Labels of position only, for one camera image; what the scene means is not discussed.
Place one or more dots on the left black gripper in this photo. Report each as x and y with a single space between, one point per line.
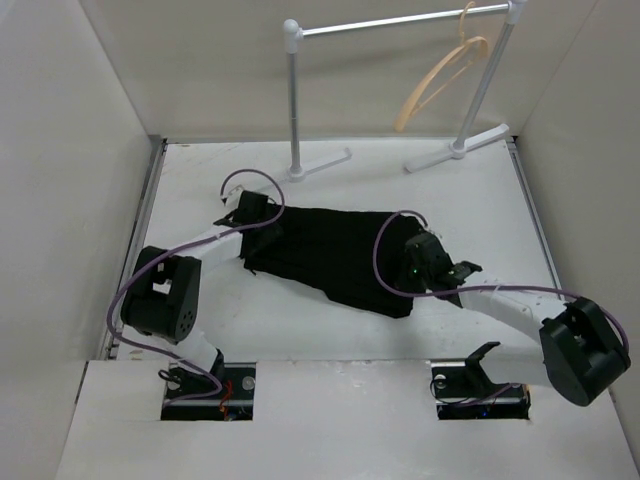
265 218

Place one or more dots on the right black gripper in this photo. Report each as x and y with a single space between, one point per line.
408 259

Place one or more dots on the black trousers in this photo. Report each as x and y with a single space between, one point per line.
333 251

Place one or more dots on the beige wooden clothes hanger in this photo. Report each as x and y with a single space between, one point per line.
469 51

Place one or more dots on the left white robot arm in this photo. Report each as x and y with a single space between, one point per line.
162 303

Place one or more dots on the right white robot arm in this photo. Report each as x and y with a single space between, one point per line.
581 351

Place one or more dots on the white metal clothes rack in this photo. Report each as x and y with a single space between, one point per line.
464 142

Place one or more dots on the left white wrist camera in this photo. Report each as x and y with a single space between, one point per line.
232 200

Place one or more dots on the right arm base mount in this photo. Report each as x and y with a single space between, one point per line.
464 393

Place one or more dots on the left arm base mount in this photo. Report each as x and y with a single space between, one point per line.
189 396

